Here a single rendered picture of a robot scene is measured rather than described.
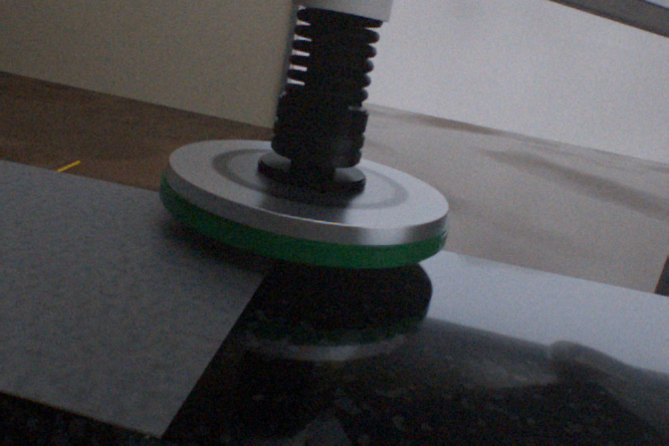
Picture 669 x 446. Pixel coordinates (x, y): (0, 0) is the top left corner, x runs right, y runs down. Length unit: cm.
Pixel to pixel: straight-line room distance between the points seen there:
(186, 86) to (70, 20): 122
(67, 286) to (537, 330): 28
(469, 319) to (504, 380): 7
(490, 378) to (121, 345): 18
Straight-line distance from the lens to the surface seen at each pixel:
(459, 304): 40
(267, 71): 527
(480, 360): 34
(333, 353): 31
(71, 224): 43
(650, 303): 52
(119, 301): 33
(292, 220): 35
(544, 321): 42
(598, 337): 42
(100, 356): 29
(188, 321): 32
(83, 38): 595
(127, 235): 42
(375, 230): 36
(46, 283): 35
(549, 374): 35
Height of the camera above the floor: 96
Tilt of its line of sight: 16 degrees down
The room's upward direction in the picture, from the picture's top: 11 degrees clockwise
